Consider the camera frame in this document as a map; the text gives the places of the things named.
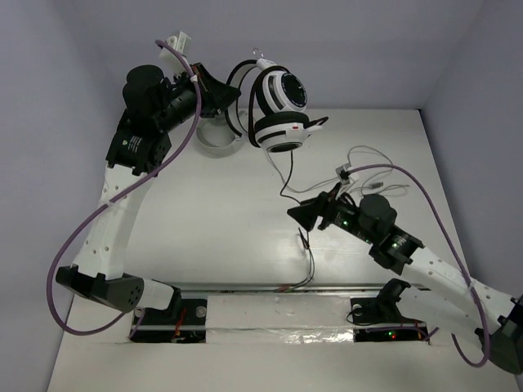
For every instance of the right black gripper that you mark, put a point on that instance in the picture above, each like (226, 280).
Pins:
(307, 214)

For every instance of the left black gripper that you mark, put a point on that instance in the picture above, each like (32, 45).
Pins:
(203, 92)

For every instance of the black and white headphones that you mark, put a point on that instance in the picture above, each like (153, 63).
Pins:
(276, 119)

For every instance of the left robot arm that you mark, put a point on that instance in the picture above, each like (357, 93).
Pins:
(154, 106)

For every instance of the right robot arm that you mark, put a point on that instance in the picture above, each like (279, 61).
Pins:
(425, 287)

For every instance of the white foam block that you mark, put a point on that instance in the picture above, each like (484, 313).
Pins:
(293, 319)

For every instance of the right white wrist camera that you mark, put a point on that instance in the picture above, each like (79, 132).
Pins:
(346, 175)

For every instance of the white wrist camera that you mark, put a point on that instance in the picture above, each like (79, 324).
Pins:
(346, 175)
(180, 42)

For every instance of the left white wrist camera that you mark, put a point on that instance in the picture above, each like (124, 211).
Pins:
(180, 42)

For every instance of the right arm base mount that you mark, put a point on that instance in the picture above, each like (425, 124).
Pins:
(377, 319)

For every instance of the aluminium rail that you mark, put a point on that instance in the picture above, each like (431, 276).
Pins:
(258, 287)

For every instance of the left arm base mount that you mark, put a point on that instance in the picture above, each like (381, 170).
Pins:
(183, 322)

